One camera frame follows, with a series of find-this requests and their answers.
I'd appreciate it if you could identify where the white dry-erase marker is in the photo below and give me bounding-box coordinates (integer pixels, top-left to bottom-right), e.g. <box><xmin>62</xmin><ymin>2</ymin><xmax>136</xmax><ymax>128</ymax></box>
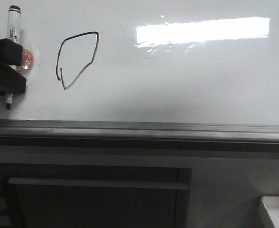
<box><xmin>5</xmin><ymin>5</ymin><xmax>21</xmax><ymax>110</ymax></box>

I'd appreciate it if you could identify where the orange round tag in plastic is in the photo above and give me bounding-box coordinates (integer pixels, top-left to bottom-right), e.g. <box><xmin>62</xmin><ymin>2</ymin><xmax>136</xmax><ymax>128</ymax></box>
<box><xmin>16</xmin><ymin>42</ymin><xmax>36</xmax><ymax>76</ymax></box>

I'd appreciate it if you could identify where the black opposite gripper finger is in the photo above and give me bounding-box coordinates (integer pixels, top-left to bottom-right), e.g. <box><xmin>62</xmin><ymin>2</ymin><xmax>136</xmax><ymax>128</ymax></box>
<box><xmin>0</xmin><ymin>65</ymin><xmax>27</xmax><ymax>95</ymax></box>
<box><xmin>0</xmin><ymin>38</ymin><xmax>23</xmax><ymax>66</ymax></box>

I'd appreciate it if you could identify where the white box with red button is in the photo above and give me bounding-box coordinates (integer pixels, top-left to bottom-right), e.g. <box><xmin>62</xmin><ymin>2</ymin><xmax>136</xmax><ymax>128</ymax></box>
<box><xmin>258</xmin><ymin>196</ymin><xmax>279</xmax><ymax>228</ymax></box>

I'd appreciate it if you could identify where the white whiteboard with tray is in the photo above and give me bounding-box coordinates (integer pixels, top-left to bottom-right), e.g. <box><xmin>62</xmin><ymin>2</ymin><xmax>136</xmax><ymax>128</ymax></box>
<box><xmin>0</xmin><ymin>0</ymin><xmax>279</xmax><ymax>142</ymax></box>

